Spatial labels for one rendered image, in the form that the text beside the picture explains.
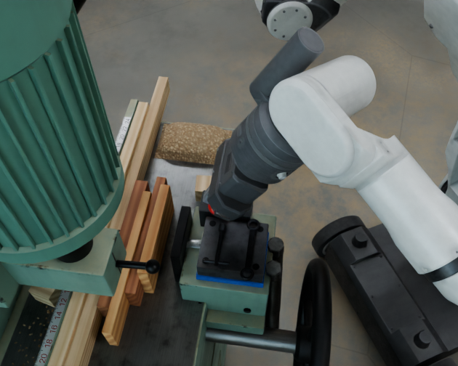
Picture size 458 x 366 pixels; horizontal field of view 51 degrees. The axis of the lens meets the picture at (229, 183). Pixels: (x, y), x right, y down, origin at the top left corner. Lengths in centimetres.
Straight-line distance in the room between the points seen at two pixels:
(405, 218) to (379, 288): 114
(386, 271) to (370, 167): 120
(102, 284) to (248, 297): 22
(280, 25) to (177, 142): 28
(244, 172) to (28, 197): 27
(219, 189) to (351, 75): 21
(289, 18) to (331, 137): 42
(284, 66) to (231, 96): 180
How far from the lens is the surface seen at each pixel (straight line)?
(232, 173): 59
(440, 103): 250
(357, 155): 47
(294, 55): 52
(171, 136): 93
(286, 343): 84
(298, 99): 48
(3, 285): 70
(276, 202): 195
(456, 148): 113
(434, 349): 159
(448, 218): 50
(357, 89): 53
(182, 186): 89
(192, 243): 75
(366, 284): 162
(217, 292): 73
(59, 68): 38
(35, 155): 40
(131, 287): 75
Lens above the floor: 163
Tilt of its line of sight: 55 degrees down
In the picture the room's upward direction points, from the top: straight up
